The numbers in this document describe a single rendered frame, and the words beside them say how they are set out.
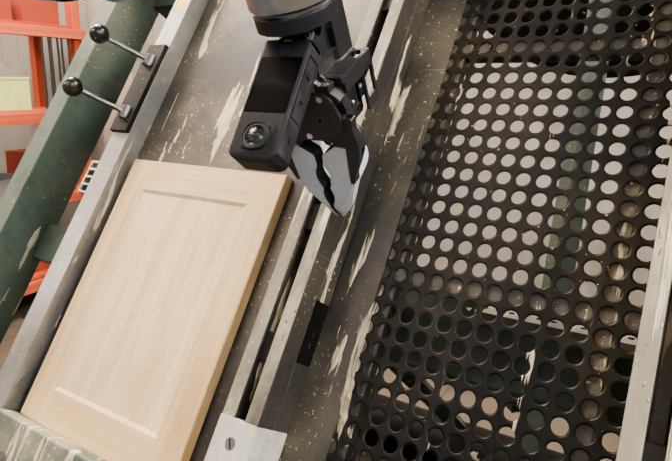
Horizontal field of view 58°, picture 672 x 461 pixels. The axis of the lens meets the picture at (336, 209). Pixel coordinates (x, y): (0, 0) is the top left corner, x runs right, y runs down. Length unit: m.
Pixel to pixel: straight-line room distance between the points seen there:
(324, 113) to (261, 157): 0.08
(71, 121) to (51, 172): 0.12
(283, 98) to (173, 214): 0.63
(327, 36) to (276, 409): 0.47
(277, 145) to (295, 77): 0.06
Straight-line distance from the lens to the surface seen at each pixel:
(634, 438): 0.65
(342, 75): 0.54
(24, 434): 1.14
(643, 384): 0.66
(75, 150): 1.47
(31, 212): 1.43
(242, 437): 0.81
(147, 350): 1.03
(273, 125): 0.49
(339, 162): 0.56
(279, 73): 0.51
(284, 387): 0.82
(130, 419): 1.02
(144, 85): 1.28
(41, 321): 1.21
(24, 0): 4.34
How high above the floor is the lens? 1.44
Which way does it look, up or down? 12 degrees down
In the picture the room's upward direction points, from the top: straight up
